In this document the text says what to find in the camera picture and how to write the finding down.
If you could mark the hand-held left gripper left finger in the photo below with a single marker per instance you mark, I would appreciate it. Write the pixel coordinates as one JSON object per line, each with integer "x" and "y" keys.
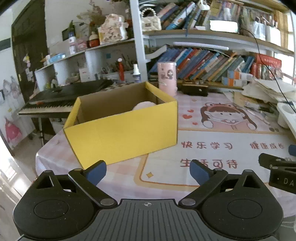
{"x": 97, "y": 172}

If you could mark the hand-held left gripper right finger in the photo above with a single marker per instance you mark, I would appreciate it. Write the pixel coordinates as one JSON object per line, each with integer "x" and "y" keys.
{"x": 199, "y": 172}

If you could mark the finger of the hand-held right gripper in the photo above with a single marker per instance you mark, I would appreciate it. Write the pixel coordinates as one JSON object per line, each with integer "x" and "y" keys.
{"x": 292, "y": 150}
{"x": 277, "y": 162}

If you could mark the yellow cardboard box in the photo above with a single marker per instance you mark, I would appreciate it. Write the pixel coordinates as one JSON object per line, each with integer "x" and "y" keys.
{"x": 120, "y": 141}

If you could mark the pink plush toy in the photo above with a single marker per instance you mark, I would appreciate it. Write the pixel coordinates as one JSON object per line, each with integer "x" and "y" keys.
{"x": 143, "y": 106}

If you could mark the pink checked cloth desktop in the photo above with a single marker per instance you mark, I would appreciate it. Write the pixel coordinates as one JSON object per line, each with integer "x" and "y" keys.
{"x": 208, "y": 139}

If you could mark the white plastic holder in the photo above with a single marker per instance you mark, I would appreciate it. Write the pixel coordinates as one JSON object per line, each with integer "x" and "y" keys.
{"x": 286, "y": 115}

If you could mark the pile of papers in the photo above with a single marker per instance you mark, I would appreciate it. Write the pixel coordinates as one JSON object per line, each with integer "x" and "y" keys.
{"x": 261, "y": 92}

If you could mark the black keyboard stand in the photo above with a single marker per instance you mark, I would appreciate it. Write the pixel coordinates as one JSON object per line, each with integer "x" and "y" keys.
{"x": 41, "y": 129}

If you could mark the dark brown device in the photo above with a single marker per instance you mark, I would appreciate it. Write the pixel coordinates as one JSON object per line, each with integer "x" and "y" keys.
{"x": 194, "y": 89}

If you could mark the black electronic keyboard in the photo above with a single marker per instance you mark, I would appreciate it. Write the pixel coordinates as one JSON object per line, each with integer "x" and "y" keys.
{"x": 64, "y": 92}

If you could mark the checkered chessboard box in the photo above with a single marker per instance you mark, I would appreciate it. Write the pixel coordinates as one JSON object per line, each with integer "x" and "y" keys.
{"x": 115, "y": 86}

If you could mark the red printed packet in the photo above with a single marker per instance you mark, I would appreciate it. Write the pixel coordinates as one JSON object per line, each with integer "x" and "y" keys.
{"x": 268, "y": 64}

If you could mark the orange white box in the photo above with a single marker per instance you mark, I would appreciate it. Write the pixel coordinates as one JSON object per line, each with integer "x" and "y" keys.
{"x": 240, "y": 75}
{"x": 231, "y": 81}

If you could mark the pink hanging bag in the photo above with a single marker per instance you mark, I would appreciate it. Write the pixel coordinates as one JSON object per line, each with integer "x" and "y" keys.
{"x": 12, "y": 132}

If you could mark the pink cartoon cylinder container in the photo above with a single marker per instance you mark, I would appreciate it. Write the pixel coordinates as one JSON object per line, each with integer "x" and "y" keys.
{"x": 167, "y": 80}

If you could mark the white box red label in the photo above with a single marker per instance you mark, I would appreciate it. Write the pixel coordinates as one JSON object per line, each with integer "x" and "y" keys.
{"x": 84, "y": 75}

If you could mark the pen holder with brushes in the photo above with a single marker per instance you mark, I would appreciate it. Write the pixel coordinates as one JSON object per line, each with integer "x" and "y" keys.
{"x": 109, "y": 74}

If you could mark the orange red bottle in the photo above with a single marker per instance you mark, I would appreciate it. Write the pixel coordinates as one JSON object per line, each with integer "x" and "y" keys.
{"x": 120, "y": 70}

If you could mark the white spray bottle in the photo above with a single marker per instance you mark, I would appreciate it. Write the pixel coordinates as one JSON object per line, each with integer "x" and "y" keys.
{"x": 136, "y": 75}

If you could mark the row of slanted books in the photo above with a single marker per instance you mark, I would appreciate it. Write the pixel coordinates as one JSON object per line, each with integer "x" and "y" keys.
{"x": 201, "y": 64}

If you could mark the blue tissue pack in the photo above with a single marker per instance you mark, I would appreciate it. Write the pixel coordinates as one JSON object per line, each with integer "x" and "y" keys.
{"x": 56, "y": 58}

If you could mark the white light bar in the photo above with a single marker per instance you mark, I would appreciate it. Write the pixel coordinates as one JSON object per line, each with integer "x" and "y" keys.
{"x": 201, "y": 45}

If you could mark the thick flat-lying book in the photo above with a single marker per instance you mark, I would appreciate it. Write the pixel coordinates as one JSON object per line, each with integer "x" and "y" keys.
{"x": 155, "y": 53}

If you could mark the white lotion bottle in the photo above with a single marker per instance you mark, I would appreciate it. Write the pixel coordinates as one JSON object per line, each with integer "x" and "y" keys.
{"x": 72, "y": 46}

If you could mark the pink small box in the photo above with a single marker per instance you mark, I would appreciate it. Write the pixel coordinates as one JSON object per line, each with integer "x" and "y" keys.
{"x": 81, "y": 44}

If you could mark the red round doll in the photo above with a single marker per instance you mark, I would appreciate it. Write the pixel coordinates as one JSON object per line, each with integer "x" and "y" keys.
{"x": 94, "y": 41}

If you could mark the white bookshelf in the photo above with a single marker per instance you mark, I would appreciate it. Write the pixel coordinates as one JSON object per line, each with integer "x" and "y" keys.
{"x": 138, "y": 46}

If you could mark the phone with lit screen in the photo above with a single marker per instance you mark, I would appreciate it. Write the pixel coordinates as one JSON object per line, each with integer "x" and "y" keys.
{"x": 223, "y": 26}

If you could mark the cream cartoon ornament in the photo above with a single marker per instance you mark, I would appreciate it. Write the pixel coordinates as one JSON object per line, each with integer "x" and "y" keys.
{"x": 112, "y": 31}

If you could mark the dark wooden door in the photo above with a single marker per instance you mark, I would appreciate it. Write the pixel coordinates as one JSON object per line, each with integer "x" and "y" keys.
{"x": 29, "y": 46}

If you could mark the white quilted handbag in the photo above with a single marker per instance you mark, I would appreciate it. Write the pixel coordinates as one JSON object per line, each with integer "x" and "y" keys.
{"x": 150, "y": 23}

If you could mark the row of shelf-top books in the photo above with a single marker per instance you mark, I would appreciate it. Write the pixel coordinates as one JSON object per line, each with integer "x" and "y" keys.
{"x": 180, "y": 16}

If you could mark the black picture frame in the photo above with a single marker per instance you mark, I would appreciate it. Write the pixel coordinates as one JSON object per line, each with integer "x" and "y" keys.
{"x": 68, "y": 34}

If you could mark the dark green wall sign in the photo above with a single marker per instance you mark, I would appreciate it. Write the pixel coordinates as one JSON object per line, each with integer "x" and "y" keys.
{"x": 5, "y": 44}

